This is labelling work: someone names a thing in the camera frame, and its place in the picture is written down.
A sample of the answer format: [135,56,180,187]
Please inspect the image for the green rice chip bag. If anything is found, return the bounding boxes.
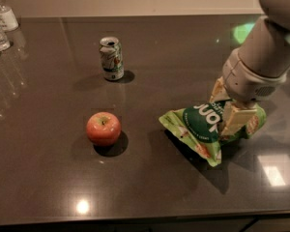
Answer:
[159,100,267,166]

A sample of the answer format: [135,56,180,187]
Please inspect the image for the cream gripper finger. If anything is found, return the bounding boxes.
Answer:
[209,77,230,102]
[219,101,257,136]

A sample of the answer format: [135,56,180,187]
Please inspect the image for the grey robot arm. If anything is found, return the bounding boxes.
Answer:
[210,0,290,136]

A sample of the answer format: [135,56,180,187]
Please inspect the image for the dented white green soda can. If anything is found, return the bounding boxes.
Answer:
[99,37,124,81]

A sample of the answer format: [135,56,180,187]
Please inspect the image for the white hand sanitizer bottle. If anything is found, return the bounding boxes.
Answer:
[0,0,18,32]

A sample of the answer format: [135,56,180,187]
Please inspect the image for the red apple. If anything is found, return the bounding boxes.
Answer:
[86,112,122,147]

